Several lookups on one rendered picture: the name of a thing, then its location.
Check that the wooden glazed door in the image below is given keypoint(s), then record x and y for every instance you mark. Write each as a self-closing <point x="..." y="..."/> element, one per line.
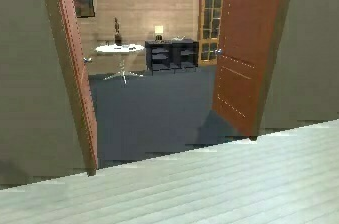
<point x="209" y="30"/>

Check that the small table lamp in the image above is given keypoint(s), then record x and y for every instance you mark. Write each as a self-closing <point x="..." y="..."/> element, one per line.
<point x="158" y="31"/>

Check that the pale bowl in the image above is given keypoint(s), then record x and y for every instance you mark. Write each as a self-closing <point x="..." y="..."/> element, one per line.
<point x="178" y="38"/>

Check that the framed wall picture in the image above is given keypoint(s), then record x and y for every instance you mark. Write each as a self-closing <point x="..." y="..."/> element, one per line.
<point x="84" y="7"/>

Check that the black shelf cabinet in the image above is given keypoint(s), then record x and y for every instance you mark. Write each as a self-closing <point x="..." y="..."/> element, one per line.
<point x="172" y="55"/>

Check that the red-brown room door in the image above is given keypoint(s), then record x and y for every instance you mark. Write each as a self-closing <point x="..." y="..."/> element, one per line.
<point x="243" y="66"/>
<point x="77" y="76"/>

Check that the silver door knob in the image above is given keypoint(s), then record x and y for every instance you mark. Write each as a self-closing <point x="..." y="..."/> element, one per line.
<point x="218" y="51"/>
<point x="87" y="60"/>

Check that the white round table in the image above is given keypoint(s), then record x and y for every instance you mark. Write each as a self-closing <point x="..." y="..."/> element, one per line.
<point x="120" y="50"/>

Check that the dark statuette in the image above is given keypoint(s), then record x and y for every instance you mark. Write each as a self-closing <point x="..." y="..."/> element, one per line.
<point x="117" y="33"/>

